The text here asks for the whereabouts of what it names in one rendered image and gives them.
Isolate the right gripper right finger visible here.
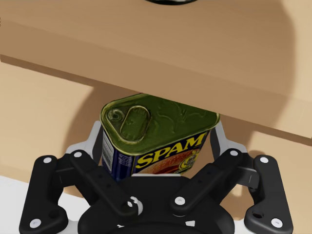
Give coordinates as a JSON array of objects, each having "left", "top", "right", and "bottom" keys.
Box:
[{"left": 170, "top": 121, "right": 293, "bottom": 232}]

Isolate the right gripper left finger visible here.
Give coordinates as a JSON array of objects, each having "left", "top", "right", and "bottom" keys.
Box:
[{"left": 19, "top": 120, "right": 140, "bottom": 233}]

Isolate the green and blue rectangular can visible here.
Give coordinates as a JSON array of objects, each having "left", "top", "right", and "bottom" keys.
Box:
[{"left": 100, "top": 93, "right": 221, "bottom": 183}]

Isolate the pale wooden shelf unit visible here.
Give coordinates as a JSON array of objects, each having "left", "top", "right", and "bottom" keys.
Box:
[{"left": 0, "top": 0, "right": 312, "bottom": 221}]

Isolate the blue flat can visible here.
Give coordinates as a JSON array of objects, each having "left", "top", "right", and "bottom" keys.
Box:
[{"left": 144, "top": 0, "right": 199, "bottom": 6}]

